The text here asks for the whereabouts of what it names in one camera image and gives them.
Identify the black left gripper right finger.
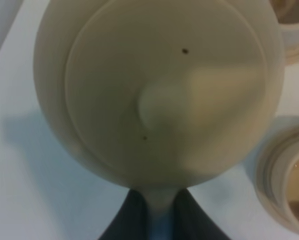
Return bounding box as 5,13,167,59
172,189,230,240

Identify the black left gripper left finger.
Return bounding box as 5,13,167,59
99,190,151,240

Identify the beige teapot with lid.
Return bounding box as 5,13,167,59
33,0,285,215

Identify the near beige teacup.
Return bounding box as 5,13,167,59
254,116,299,234

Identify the beige teacup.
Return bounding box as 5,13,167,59
254,116,299,234
266,0,299,50

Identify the far beige teacup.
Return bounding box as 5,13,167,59
266,0,299,50

